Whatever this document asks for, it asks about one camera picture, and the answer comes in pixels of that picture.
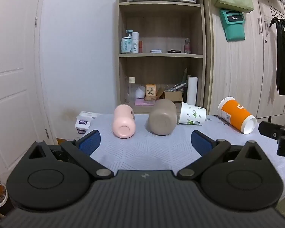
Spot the orange paper cup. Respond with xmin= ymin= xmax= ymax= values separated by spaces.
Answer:
xmin=218 ymin=97 xmax=257 ymax=135

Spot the taupe cup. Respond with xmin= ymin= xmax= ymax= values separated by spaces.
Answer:
xmin=146 ymin=99 xmax=177 ymax=136

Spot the pink notebook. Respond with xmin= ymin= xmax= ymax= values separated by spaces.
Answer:
xmin=135 ymin=98 xmax=155 ymax=106

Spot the black ribbon bow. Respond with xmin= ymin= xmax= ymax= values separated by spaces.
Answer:
xmin=269 ymin=17 xmax=285 ymax=96

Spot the wooden shelf unit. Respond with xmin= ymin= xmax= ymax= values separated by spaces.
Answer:
xmin=116 ymin=0 xmax=207 ymax=114

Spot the clear bottle cream cap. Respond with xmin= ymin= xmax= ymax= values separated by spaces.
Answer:
xmin=128 ymin=76 xmax=136 ymax=104

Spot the cardboard box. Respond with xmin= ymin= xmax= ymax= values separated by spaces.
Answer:
xmin=164 ymin=91 xmax=183 ymax=104

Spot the teal pouch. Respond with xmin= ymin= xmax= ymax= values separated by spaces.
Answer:
xmin=220 ymin=9 xmax=246 ymax=42

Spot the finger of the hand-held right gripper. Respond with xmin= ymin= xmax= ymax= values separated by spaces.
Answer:
xmin=258 ymin=121 xmax=285 ymax=157

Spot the pink cup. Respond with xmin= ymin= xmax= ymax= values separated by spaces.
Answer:
xmin=112 ymin=104 xmax=136 ymax=139

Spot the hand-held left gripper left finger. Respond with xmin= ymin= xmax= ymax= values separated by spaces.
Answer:
xmin=26 ymin=130 xmax=114 ymax=179

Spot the white door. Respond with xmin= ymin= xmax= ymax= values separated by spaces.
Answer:
xmin=0 ymin=0 xmax=50 ymax=174

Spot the wooden box floral print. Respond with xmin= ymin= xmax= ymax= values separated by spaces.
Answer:
xmin=145 ymin=84 xmax=157 ymax=101

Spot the white floral paper cup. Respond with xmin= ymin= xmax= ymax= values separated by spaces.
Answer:
xmin=178 ymin=102 xmax=207 ymax=125

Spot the wooden wardrobe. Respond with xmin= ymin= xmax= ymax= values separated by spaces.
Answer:
xmin=202 ymin=0 xmax=285 ymax=121

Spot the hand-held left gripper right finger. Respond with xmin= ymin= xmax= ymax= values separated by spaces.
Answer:
xmin=178 ymin=130 xmax=264 ymax=180

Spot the light blue quilted mat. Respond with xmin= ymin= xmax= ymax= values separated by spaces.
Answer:
xmin=85 ymin=113 xmax=285 ymax=195

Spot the white paper towel roll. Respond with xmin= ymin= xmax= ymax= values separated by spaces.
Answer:
xmin=187 ymin=77 xmax=198 ymax=106

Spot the yellow box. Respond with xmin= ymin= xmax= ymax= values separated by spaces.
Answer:
xmin=57 ymin=138 xmax=75 ymax=146

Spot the white plastic cup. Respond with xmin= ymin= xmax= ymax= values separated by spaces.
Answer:
xmin=136 ymin=85 xmax=146 ymax=98

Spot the white tube bottle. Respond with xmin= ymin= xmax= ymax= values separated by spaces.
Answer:
xmin=132 ymin=32 xmax=139 ymax=54

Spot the white tissue packet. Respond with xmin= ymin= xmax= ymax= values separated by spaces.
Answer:
xmin=75 ymin=117 xmax=92 ymax=135
xmin=79 ymin=111 xmax=100 ymax=119

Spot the teal white pump bottle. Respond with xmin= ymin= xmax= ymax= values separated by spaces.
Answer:
xmin=121 ymin=30 xmax=133 ymax=54

